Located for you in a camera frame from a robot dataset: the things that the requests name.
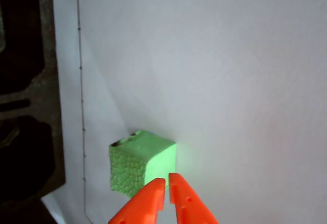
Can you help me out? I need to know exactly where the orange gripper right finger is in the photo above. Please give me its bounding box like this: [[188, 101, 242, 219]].
[[168, 172, 220, 224]]

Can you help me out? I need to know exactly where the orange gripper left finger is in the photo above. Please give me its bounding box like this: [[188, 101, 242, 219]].
[[107, 177, 167, 224]]

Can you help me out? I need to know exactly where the green foam block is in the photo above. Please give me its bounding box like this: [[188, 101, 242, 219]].
[[109, 129, 177, 199]]

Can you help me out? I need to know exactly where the black foam tray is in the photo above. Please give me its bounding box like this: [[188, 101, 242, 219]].
[[0, 0, 66, 209]]

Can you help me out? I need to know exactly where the white paper sheet drawn frame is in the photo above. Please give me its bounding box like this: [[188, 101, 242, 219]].
[[40, 0, 327, 224]]

